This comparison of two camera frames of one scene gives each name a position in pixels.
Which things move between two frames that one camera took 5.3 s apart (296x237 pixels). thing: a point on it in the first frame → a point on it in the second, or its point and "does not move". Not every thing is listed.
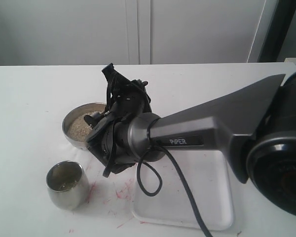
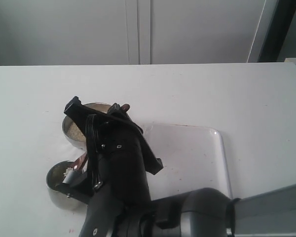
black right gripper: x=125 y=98 → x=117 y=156
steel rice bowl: x=74 y=126 does not move
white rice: x=78 y=129 does not move
